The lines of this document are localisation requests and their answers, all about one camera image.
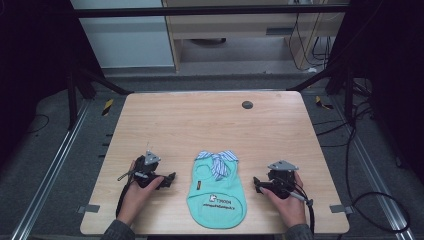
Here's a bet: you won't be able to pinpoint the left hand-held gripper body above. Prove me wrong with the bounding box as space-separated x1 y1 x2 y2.
132 150 168 189

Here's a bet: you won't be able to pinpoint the person's right hand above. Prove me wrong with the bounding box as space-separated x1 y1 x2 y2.
259 171 310 230

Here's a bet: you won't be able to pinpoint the black metal frame stand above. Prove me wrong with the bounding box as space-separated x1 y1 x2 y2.
287 62 355 125
65 65 135 132

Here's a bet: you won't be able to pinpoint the white cabinet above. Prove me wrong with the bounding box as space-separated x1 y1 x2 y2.
70 0 176 70

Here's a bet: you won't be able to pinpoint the aluminium floor rail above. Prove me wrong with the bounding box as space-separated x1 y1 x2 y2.
331 96 417 240
9 99 92 240

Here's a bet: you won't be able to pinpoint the black horizontal frame bar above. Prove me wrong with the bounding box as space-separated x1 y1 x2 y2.
74 4 350 19

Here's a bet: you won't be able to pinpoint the yellow black striped tape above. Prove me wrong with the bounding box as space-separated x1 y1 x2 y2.
314 95 335 111
101 98 115 117

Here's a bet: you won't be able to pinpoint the person's left hand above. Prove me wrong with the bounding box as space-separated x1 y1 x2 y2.
116 160 165 226

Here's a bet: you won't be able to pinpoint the grey metal table bracket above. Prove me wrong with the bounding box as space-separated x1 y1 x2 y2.
329 204 354 215
77 204 101 215

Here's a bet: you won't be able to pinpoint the mint green pet shirt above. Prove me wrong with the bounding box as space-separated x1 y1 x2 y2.
186 150 248 230

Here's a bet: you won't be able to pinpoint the dark curtain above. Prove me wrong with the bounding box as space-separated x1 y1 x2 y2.
0 0 101 168
328 0 424 184

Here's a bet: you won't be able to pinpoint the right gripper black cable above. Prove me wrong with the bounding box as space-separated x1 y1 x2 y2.
282 179 316 235

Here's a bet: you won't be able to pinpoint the hanging black cables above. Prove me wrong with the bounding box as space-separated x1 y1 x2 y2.
287 12 336 73

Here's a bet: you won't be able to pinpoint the thin black floor cable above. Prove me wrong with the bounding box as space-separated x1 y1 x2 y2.
27 113 51 135

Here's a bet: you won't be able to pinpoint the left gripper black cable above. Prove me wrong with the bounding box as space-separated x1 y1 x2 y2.
115 169 150 218

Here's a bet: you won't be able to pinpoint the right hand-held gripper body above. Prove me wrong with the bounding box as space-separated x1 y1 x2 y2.
266 160 300 200

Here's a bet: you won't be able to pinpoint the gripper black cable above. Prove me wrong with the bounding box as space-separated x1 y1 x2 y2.
282 179 316 235
115 169 150 218

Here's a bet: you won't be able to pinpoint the black floor cable loop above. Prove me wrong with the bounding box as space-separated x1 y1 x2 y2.
312 99 412 234

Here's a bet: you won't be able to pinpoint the light wooden desk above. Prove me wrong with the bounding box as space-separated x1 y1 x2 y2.
162 0 349 73

